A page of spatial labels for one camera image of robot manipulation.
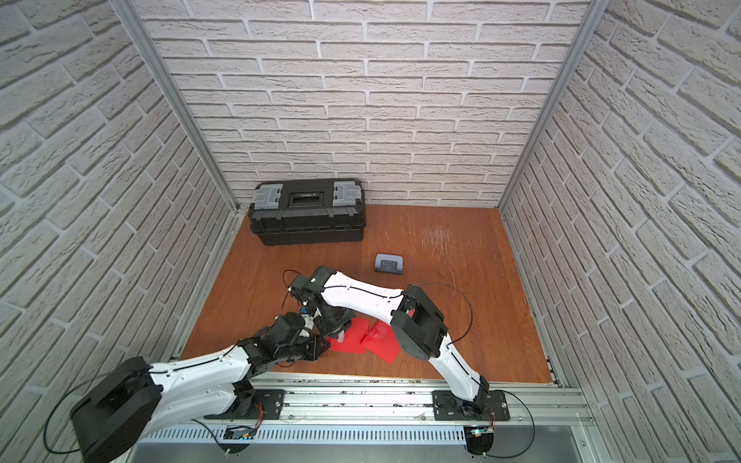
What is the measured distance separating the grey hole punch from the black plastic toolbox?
13cm

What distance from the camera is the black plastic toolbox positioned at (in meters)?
0.97

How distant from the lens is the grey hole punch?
1004mm
